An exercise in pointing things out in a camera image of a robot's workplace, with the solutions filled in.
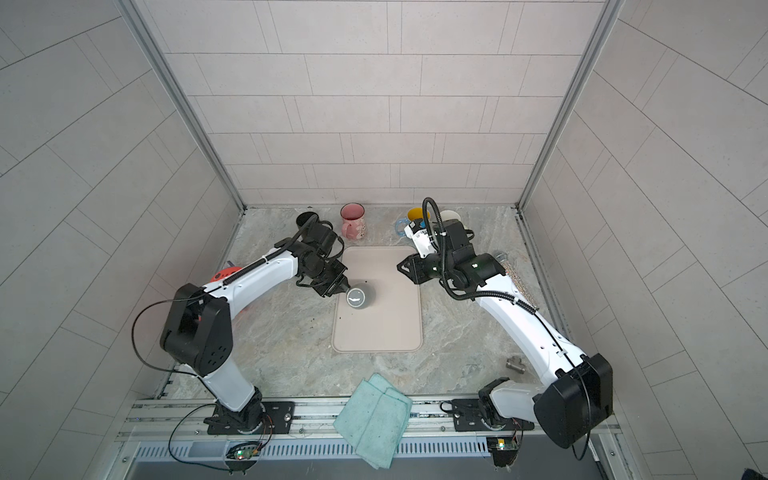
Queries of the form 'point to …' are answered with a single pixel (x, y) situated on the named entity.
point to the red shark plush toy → (224, 273)
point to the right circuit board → (503, 449)
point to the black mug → (304, 217)
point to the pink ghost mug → (353, 221)
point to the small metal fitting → (515, 364)
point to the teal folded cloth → (373, 420)
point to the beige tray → (393, 322)
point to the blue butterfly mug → (402, 222)
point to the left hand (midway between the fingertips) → (359, 281)
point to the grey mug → (361, 296)
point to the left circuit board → (245, 451)
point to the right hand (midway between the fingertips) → (402, 265)
